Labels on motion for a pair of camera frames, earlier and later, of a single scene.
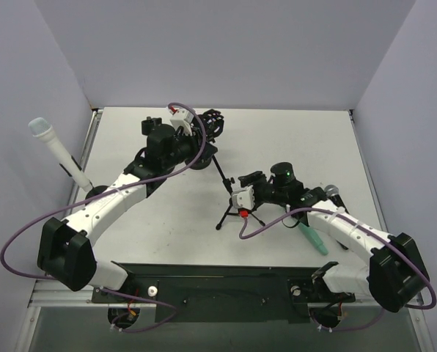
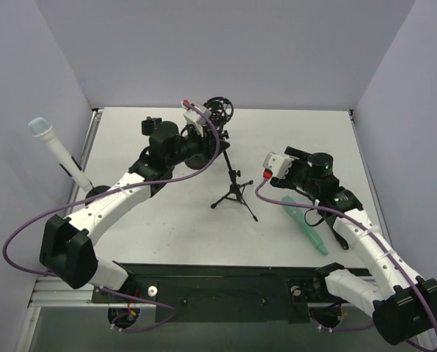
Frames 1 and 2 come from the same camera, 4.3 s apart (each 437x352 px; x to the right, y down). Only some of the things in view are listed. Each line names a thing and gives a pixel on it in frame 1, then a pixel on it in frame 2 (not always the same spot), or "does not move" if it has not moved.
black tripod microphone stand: [231, 203] -> [225, 146]
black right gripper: [253, 180] -> [289, 152]
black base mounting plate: [213, 293] does not move
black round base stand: [95, 191] does not move
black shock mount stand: [201, 163] does not move
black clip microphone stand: [149, 125] does not move
